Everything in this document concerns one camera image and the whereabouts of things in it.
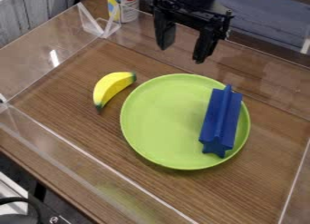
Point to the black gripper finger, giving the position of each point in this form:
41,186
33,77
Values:
211,34
165,28

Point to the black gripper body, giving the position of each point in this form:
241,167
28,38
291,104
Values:
191,13

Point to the yellow toy banana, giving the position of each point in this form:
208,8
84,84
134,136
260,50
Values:
109,86

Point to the green round plate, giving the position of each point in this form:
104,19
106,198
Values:
162,117

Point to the blue star-shaped block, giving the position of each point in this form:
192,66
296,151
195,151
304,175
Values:
221,120

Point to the black metal equipment base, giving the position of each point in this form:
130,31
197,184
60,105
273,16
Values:
58,212

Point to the clear acrylic corner bracket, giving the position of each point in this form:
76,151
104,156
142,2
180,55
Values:
100,26

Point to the clear acrylic enclosure wall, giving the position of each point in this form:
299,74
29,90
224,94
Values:
73,148

